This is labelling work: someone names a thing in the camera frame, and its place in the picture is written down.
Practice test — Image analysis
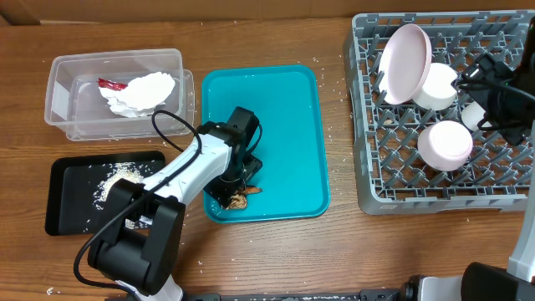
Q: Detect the large pink plate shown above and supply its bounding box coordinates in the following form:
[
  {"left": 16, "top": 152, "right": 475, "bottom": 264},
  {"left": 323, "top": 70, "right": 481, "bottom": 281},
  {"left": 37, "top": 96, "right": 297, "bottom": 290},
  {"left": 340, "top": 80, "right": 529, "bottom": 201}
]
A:
[{"left": 379, "top": 23, "right": 431, "bottom": 105}]

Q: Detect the white plastic cup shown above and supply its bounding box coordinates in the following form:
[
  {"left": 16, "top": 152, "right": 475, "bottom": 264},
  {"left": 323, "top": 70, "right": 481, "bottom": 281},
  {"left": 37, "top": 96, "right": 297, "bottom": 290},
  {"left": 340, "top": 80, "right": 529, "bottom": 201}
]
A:
[{"left": 461, "top": 102, "right": 486, "bottom": 131}]

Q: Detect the teal plastic tray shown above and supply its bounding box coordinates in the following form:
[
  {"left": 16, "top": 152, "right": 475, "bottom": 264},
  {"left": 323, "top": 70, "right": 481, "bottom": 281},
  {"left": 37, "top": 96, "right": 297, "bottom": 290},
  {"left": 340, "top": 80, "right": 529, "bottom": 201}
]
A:
[{"left": 201, "top": 64, "right": 330, "bottom": 223}]

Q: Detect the cream bowl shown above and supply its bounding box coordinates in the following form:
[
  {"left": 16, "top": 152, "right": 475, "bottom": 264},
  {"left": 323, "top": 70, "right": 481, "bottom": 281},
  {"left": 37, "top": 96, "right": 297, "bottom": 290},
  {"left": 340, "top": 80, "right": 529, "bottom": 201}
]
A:
[{"left": 413, "top": 63, "right": 458, "bottom": 110}]

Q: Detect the red snack wrapper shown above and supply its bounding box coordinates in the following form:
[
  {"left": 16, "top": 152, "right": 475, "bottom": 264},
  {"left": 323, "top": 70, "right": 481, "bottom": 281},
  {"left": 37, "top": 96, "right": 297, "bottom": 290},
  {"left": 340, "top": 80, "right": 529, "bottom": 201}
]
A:
[{"left": 97, "top": 78, "right": 127, "bottom": 91}]

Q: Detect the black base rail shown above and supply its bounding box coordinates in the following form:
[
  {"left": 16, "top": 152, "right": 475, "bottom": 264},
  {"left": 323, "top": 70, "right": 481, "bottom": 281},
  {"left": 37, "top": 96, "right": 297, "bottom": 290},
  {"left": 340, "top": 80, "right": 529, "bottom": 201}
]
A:
[{"left": 184, "top": 288, "right": 417, "bottom": 301}]

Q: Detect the black tray bin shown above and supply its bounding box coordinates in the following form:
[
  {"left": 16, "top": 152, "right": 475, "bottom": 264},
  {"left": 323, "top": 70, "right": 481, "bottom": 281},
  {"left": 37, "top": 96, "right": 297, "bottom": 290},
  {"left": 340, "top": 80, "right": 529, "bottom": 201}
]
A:
[{"left": 44, "top": 150, "right": 166, "bottom": 236}]

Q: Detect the grey plastic dish rack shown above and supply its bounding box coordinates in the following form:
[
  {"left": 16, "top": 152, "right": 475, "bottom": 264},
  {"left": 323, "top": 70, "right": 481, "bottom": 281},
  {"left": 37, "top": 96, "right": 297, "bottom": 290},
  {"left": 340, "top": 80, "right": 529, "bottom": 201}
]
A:
[{"left": 344, "top": 10, "right": 533, "bottom": 215}]

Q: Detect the clear plastic bin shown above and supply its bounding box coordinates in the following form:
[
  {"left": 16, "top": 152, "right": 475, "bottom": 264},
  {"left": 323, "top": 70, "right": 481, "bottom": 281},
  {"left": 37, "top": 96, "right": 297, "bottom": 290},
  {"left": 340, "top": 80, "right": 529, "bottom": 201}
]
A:
[{"left": 44, "top": 48, "right": 196, "bottom": 141}]

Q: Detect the orange carrot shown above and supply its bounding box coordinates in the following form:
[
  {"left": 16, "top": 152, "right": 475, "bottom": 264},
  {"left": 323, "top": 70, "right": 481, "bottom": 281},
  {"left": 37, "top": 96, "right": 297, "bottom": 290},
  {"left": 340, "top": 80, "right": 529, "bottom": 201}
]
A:
[{"left": 243, "top": 186, "right": 262, "bottom": 195}]

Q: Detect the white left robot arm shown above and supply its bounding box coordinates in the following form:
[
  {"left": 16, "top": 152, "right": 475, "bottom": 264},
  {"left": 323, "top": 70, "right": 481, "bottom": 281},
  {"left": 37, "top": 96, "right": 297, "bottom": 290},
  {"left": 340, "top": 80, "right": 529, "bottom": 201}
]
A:
[{"left": 74, "top": 107, "right": 262, "bottom": 300}]

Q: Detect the brown food scrap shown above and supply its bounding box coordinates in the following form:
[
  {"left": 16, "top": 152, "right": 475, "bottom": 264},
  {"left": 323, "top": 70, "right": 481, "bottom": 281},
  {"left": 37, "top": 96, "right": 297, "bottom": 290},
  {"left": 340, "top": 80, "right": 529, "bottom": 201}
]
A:
[{"left": 226, "top": 194, "right": 247, "bottom": 210}]

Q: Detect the white napkin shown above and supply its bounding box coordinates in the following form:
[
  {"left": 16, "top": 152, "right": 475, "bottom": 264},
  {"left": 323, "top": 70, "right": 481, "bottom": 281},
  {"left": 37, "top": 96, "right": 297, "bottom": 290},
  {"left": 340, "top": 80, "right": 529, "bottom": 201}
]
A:
[{"left": 99, "top": 72, "right": 176, "bottom": 118}]

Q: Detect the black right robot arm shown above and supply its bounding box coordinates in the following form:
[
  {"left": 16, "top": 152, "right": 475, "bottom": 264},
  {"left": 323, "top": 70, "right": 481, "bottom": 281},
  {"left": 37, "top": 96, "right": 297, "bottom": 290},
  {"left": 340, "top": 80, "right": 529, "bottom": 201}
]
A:
[{"left": 396, "top": 26, "right": 534, "bottom": 301}]

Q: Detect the pile of white rice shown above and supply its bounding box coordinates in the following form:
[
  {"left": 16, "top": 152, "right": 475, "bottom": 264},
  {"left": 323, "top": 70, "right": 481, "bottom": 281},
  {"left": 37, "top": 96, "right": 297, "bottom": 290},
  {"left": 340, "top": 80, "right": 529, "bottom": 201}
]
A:
[{"left": 92, "top": 162, "right": 153, "bottom": 212}]

